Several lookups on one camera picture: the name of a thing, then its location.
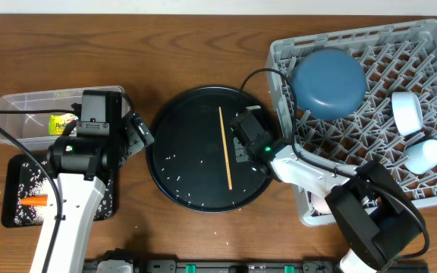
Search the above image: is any wooden chopstick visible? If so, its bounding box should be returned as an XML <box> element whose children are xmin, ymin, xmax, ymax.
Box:
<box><xmin>218</xmin><ymin>106</ymin><xmax>233</xmax><ymax>190</ymax></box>

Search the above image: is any yellow foil snack wrapper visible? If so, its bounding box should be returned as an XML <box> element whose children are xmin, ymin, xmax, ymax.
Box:
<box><xmin>48</xmin><ymin>114</ymin><xmax>77</xmax><ymax>136</ymax></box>

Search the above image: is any pink cup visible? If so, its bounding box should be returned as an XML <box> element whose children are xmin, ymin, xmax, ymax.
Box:
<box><xmin>310</xmin><ymin>194</ymin><xmax>332</xmax><ymax>215</ymax></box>

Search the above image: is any dark blue plate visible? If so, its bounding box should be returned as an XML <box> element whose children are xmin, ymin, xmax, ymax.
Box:
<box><xmin>291</xmin><ymin>49</ymin><xmax>367</xmax><ymax>121</ymax></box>

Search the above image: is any orange carrot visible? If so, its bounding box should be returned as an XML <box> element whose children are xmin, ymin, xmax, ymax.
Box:
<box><xmin>20</xmin><ymin>195</ymin><xmax>48</xmax><ymax>207</ymax></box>

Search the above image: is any light blue bowl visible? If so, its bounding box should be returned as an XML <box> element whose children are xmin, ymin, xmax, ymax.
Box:
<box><xmin>391</xmin><ymin>92</ymin><xmax>423</xmax><ymax>137</ymax></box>

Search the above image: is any light blue cup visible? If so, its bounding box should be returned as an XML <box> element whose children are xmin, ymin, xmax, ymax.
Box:
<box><xmin>404</xmin><ymin>140</ymin><xmax>437</xmax><ymax>174</ymax></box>

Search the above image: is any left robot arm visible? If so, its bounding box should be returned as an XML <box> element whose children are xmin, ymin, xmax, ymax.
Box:
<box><xmin>30</xmin><ymin>90</ymin><xmax>154</xmax><ymax>272</ymax></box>

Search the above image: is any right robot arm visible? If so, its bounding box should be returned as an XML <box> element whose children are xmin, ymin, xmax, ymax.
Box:
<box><xmin>235</xmin><ymin>132</ymin><xmax>430</xmax><ymax>272</ymax></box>

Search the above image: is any grey plastic dishwasher rack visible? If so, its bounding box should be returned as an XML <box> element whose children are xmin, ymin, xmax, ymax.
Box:
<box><xmin>266</xmin><ymin>19</ymin><xmax>437</xmax><ymax>209</ymax></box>

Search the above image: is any round black serving tray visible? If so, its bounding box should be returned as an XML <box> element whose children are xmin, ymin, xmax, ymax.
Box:
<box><xmin>146</xmin><ymin>86</ymin><xmax>276</xmax><ymax>213</ymax></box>

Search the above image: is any clear plastic bin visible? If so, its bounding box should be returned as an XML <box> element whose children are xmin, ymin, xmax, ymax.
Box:
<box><xmin>0</xmin><ymin>85</ymin><xmax>131</xmax><ymax>152</ymax></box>

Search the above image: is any pile of white rice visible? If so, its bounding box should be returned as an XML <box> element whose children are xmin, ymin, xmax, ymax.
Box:
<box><xmin>10</xmin><ymin>162</ymin><xmax>115</xmax><ymax>227</ymax></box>

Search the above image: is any black rectangular tray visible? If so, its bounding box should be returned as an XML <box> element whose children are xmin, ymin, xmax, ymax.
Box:
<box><xmin>1</xmin><ymin>155</ymin><xmax>118</xmax><ymax>228</ymax></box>

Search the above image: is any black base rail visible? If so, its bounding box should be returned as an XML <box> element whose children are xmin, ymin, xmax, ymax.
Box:
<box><xmin>83</xmin><ymin>249</ymin><xmax>430</xmax><ymax>273</ymax></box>

